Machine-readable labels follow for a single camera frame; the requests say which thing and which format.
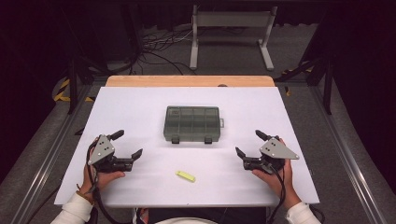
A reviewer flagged right hand-held gripper cable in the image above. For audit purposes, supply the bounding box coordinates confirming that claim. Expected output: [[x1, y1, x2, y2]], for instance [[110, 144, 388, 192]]
[[265, 165, 287, 224]]

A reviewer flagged white metal stand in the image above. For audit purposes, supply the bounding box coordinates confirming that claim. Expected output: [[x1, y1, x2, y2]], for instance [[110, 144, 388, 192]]
[[189, 4, 278, 72]]

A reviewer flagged person's torso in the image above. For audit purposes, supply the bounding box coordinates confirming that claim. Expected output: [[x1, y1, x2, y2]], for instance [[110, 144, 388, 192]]
[[134, 206, 269, 224]]

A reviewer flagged small yellow stick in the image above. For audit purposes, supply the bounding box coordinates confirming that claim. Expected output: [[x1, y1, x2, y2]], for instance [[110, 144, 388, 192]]
[[175, 170, 197, 183]]

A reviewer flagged brown wrist bracelet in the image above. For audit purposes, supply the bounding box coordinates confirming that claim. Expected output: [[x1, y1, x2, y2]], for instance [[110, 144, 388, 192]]
[[76, 183, 95, 205]]

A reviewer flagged hand-held gripper cable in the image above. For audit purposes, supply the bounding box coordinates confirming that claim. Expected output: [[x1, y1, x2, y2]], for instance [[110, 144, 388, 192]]
[[265, 165, 287, 224], [86, 141, 134, 224]]

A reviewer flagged black metal stand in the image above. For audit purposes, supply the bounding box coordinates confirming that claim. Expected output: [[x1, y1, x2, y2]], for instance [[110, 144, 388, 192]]
[[274, 55, 334, 115], [66, 54, 108, 115]]

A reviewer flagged person's left hand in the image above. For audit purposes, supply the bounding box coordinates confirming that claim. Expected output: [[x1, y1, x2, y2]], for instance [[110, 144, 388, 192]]
[[81, 138, 126, 200]]

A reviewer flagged yellow black floor tape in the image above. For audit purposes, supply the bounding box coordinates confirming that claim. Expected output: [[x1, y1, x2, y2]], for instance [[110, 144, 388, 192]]
[[53, 77, 95, 103]]

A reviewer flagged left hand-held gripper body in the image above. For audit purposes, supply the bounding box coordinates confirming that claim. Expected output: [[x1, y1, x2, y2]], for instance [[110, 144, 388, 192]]
[[87, 133, 134, 174]]

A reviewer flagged wooden table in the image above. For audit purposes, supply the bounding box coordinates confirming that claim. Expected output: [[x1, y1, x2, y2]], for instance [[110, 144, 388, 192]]
[[106, 75, 276, 88]]

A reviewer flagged white table board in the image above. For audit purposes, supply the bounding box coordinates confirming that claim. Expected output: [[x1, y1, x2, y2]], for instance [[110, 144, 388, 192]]
[[54, 86, 320, 208]]

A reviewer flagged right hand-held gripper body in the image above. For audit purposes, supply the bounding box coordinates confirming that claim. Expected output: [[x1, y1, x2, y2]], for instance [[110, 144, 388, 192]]
[[242, 135, 301, 175]]

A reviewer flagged tangle of black floor cables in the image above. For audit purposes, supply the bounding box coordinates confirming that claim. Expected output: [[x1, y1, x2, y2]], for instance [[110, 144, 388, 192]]
[[129, 26, 197, 77]]

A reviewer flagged left hand-held gripper cable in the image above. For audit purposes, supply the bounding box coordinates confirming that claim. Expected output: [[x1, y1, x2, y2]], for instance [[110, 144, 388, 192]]
[[86, 141, 134, 224]]

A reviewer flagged grey plastic compartment box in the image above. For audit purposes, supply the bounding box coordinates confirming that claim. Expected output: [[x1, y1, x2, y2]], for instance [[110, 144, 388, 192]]
[[163, 105, 225, 145]]

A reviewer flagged aluminium floor rail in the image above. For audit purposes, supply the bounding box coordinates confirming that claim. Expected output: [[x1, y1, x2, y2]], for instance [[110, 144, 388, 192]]
[[311, 85, 389, 224], [10, 83, 96, 224]]

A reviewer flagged person's right hand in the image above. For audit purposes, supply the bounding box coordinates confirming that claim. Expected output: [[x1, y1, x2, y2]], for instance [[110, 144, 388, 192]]
[[251, 138, 303, 211]]

